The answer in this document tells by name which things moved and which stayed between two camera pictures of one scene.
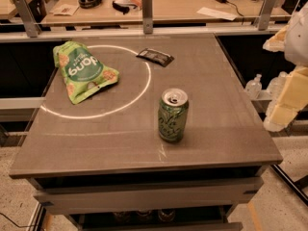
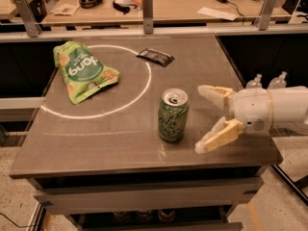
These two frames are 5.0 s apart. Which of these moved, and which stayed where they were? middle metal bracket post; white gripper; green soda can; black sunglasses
Moved: white gripper
Stayed: middle metal bracket post; green soda can; black sunglasses
